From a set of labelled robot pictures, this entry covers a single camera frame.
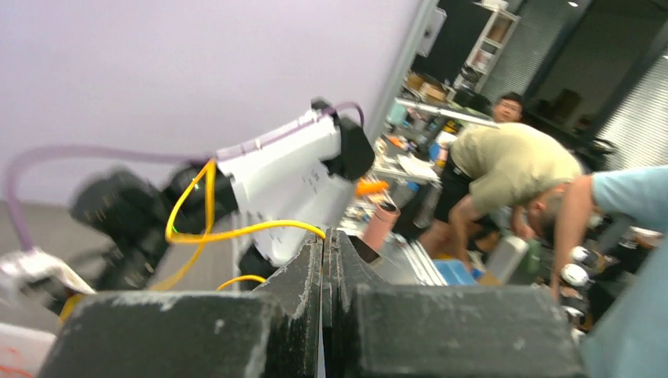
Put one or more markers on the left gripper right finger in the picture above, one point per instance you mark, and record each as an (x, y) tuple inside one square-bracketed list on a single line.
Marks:
[(373, 328)]

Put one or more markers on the person in olive shirt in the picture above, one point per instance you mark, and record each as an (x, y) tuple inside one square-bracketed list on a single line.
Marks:
[(512, 165)]

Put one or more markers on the white three-compartment tray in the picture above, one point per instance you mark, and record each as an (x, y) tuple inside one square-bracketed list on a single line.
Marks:
[(23, 350)]

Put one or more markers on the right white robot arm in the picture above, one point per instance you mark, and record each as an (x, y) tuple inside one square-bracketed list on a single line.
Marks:
[(277, 187)]

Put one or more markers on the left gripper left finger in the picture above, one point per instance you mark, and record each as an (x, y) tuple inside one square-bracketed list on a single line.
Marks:
[(272, 331)]

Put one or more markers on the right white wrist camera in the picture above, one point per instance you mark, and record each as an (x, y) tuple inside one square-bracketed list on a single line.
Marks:
[(35, 272)]

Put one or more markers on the person in blue shirt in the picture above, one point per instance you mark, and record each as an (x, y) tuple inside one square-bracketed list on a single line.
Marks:
[(630, 338)]

